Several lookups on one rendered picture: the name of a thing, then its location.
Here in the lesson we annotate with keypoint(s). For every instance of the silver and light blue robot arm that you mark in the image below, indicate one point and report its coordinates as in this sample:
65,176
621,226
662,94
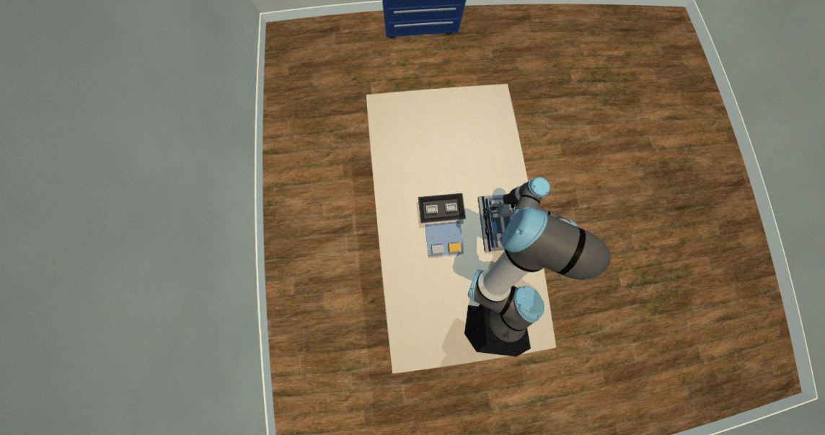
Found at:
534,239

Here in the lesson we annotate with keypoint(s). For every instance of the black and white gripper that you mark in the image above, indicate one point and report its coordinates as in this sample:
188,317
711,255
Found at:
512,198

